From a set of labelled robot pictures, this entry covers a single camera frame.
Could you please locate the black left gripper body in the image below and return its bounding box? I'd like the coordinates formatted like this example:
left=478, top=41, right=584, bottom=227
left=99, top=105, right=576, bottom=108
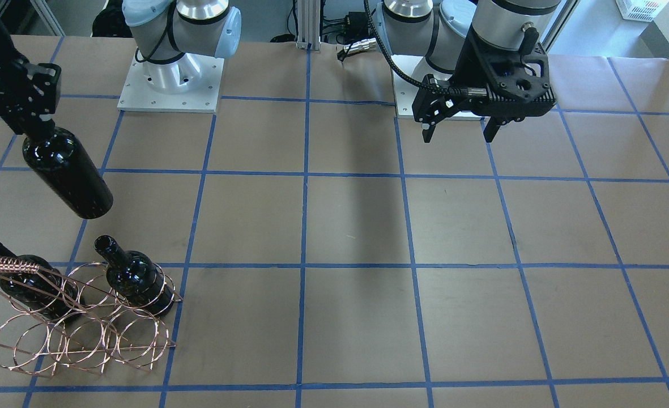
left=412, top=85, right=470, bottom=123

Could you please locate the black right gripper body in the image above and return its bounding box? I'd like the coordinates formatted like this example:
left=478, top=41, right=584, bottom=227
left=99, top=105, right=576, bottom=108
left=0, top=20, right=62, bottom=118

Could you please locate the dark glass wine bottle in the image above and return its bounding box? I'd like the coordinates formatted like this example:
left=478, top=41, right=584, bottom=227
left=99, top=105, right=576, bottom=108
left=23, top=126, right=113, bottom=219

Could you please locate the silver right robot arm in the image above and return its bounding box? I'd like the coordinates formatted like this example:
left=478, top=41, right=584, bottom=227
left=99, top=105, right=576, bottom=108
left=0, top=1, right=242, bottom=134

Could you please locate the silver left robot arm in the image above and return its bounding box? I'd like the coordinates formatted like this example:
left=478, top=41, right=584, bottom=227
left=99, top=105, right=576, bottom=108
left=367, top=1, right=559, bottom=143

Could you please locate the dark wine bottle in basket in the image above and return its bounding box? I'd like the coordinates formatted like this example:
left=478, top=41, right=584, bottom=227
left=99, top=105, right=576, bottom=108
left=94, top=235, right=173, bottom=317

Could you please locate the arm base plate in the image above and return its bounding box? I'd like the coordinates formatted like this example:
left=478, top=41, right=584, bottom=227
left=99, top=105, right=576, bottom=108
left=117, top=53, right=225, bottom=113
left=391, top=57, right=482, bottom=121

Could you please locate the aluminium frame post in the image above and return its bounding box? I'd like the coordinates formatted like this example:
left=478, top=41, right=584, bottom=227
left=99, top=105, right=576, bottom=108
left=295, top=0, right=322, bottom=52

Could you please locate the copper wire wine basket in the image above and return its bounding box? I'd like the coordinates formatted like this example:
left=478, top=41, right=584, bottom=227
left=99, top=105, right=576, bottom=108
left=0, top=262, right=176, bottom=377

